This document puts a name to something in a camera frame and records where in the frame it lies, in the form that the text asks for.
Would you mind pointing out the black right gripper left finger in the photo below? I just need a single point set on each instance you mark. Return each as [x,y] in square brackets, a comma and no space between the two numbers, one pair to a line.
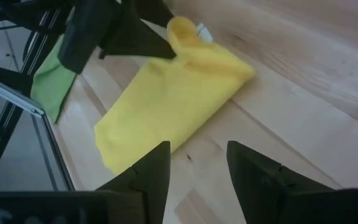
[151,193]

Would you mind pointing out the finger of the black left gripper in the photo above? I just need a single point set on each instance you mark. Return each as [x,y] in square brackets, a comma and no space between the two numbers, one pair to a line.
[154,11]
[135,40]

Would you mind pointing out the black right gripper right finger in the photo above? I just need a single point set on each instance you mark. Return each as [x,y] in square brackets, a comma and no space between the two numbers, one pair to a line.
[275,199]

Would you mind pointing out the green towel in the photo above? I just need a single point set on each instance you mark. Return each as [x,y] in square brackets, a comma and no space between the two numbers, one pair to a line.
[53,84]

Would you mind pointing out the yellow towel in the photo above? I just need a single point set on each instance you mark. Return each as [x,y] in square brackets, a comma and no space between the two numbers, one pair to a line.
[172,99]

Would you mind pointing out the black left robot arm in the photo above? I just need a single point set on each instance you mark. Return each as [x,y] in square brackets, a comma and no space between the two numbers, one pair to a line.
[33,15]

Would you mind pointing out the black metal table frame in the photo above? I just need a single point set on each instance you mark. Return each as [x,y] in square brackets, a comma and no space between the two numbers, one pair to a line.
[14,96]

